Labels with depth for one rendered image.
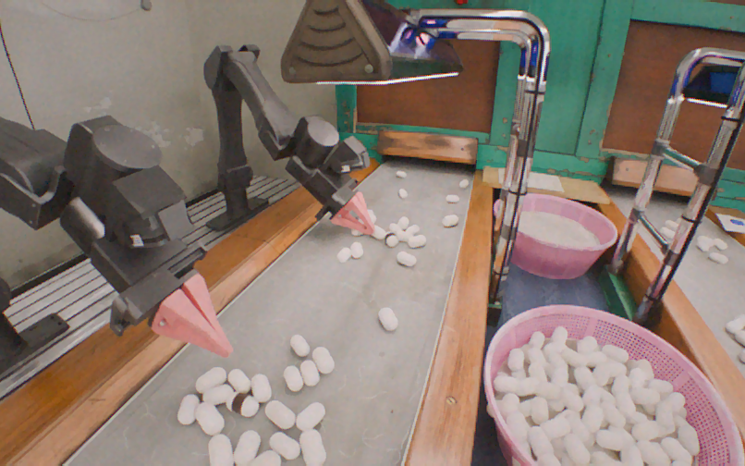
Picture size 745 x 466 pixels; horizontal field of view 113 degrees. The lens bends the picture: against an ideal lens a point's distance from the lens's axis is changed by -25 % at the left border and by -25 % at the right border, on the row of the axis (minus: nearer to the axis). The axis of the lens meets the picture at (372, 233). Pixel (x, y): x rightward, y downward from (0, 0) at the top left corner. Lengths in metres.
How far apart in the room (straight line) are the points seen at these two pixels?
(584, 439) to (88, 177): 0.51
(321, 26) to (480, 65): 0.80
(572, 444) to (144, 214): 0.42
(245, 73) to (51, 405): 0.60
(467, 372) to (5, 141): 0.51
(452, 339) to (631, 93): 0.86
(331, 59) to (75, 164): 0.23
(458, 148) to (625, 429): 0.77
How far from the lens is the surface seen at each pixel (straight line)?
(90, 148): 0.32
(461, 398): 0.35
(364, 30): 0.23
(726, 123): 0.52
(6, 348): 0.73
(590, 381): 0.45
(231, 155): 0.87
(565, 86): 1.02
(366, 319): 0.45
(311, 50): 0.24
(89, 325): 0.73
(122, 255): 0.32
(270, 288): 0.53
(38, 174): 0.38
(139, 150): 0.32
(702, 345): 0.56
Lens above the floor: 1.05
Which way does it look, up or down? 29 degrees down
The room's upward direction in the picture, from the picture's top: straight up
